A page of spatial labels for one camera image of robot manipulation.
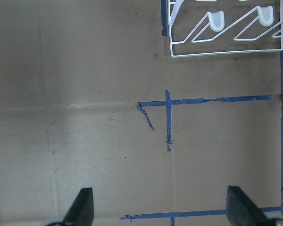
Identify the white wire cup rack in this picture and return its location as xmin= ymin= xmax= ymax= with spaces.
xmin=166 ymin=0 xmax=283 ymax=58

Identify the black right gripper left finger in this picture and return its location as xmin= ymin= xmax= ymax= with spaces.
xmin=62 ymin=187 xmax=94 ymax=226

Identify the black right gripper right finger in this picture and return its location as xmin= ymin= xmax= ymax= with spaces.
xmin=226 ymin=186 xmax=275 ymax=226

